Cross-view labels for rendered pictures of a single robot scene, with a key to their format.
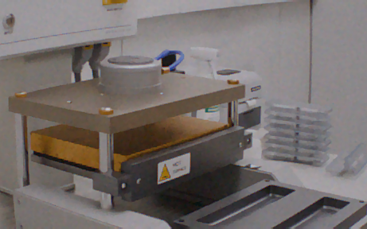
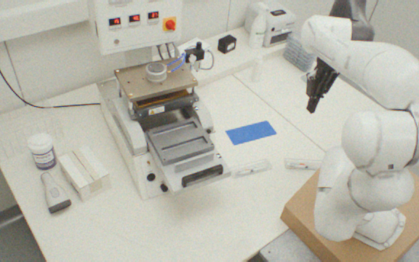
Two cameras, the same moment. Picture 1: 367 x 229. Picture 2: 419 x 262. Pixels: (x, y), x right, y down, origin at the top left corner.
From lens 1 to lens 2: 92 cm
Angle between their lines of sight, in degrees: 35
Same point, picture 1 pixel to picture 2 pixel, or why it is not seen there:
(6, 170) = not seen: hidden behind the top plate
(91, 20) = (157, 37)
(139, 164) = (140, 110)
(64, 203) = (121, 112)
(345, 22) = not seen: outside the picture
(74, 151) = not seen: hidden behind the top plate
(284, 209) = (182, 137)
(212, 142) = (175, 102)
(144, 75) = (156, 77)
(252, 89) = (287, 24)
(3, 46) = (115, 49)
